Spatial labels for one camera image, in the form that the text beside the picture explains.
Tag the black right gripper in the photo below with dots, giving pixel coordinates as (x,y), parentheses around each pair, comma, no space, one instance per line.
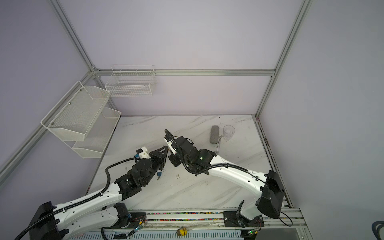
(173,161)

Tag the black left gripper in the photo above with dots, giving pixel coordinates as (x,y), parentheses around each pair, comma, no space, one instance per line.
(163,156)

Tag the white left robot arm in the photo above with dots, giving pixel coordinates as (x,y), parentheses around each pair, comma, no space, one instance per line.
(102,209)

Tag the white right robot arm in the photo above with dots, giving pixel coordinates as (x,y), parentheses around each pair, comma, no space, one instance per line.
(267,188)

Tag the grey fabric oblong case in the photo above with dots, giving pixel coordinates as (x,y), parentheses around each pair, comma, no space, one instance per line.
(215,135)

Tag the clear plastic cup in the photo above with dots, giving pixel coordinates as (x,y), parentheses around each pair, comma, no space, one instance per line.
(228,132)

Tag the white mesh two-tier shelf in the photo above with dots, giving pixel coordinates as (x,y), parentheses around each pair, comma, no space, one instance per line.
(83,121)

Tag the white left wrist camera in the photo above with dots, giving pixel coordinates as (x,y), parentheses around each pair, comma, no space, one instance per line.
(142,153)

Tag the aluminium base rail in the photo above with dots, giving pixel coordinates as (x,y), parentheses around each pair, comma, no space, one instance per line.
(207,225)

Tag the yellow connector on rail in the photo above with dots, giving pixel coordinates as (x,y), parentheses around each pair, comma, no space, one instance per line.
(181,232)

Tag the white wire basket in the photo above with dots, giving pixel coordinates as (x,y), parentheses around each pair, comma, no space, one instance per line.
(132,81)

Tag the aluminium frame back beam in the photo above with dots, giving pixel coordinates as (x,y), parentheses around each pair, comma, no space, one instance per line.
(162,72)

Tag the aluminium frame post left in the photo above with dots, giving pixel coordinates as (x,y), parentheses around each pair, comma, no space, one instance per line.
(64,20)

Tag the aluminium frame post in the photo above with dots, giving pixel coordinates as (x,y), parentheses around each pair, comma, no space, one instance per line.
(64,20)
(303,11)

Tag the aluminium frame post right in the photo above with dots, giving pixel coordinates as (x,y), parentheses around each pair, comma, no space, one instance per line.
(303,11)

